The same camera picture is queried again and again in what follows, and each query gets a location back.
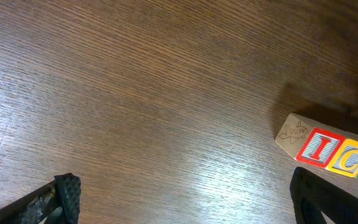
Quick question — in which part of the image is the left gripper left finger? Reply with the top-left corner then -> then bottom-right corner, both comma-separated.
0,173 -> 81,224

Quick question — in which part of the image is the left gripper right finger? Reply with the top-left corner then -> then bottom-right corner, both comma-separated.
290,167 -> 358,224

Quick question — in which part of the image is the yellow letter C block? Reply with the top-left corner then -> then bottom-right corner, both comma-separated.
325,132 -> 358,178

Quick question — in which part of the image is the red letter I block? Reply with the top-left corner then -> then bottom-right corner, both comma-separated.
275,113 -> 346,168

